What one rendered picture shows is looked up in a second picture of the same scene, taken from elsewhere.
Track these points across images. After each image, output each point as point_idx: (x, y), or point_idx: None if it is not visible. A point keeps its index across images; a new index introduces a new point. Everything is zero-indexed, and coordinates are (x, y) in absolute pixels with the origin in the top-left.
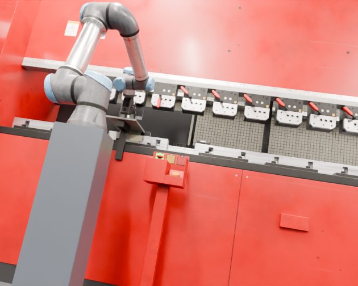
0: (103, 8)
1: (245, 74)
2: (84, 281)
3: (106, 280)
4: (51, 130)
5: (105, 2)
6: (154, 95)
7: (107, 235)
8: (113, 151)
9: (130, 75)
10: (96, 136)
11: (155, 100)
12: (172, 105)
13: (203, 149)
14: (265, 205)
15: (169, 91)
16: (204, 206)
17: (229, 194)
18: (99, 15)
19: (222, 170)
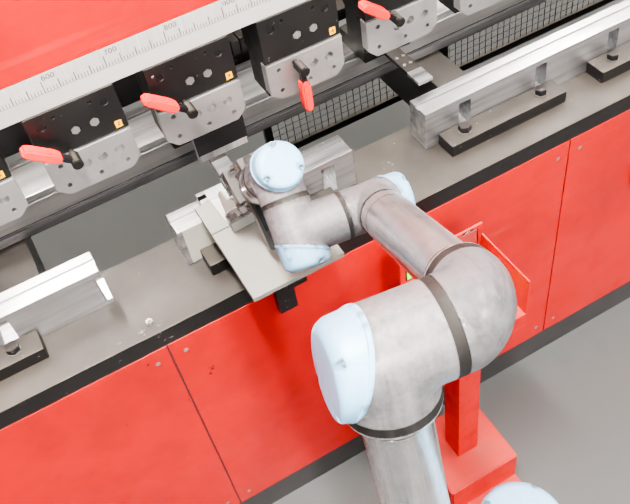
0: (448, 375)
1: None
2: (308, 465)
3: (347, 439)
4: (16, 352)
5: (429, 338)
6: (274, 70)
7: (322, 404)
8: (263, 300)
9: (302, 188)
10: None
11: (284, 81)
12: (340, 65)
13: (446, 117)
14: (611, 170)
15: (315, 26)
16: (497, 247)
17: (544, 199)
18: (434, 395)
19: (528, 168)
